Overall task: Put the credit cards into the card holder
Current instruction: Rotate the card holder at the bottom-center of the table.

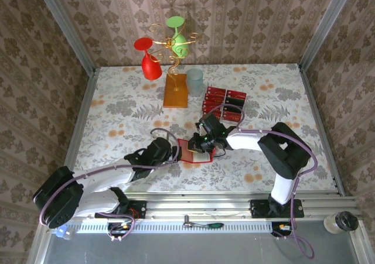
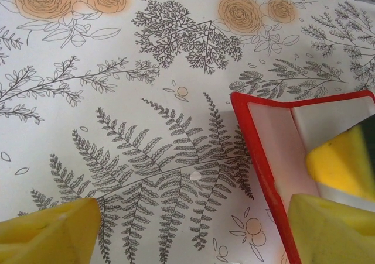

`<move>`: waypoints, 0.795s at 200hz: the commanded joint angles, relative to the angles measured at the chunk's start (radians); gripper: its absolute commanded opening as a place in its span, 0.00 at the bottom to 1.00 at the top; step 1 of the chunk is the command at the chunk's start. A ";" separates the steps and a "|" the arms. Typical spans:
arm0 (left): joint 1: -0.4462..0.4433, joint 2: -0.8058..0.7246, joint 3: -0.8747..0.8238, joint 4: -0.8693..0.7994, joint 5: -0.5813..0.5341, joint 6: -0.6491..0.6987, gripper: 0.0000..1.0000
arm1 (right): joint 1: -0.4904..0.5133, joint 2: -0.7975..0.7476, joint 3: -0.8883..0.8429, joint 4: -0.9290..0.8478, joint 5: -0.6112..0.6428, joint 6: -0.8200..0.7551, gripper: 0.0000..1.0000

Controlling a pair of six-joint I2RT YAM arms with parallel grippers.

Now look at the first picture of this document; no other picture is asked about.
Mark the red leather card holder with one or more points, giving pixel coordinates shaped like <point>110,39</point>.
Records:
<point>202,158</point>

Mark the red VIP card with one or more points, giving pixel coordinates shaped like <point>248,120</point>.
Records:
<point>231,117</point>
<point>235,94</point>
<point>212,102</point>
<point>216,90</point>
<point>208,112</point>
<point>209,107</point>
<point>214,96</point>

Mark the clear acrylic card stand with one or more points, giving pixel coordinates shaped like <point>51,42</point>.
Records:
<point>224,106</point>

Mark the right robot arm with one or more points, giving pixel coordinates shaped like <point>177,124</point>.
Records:
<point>243,141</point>

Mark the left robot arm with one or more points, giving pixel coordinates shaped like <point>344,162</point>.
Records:
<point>102,173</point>

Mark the frosted pale blue cup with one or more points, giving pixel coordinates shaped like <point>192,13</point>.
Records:
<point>194,82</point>

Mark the red wine glass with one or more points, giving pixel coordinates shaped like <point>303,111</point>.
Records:
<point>150,68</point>

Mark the green wine glass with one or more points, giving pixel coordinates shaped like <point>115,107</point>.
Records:
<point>178,41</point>

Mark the clear jar black lid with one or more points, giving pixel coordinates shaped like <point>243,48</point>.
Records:
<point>345,220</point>

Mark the aluminium frame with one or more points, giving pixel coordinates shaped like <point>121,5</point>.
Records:
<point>205,205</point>

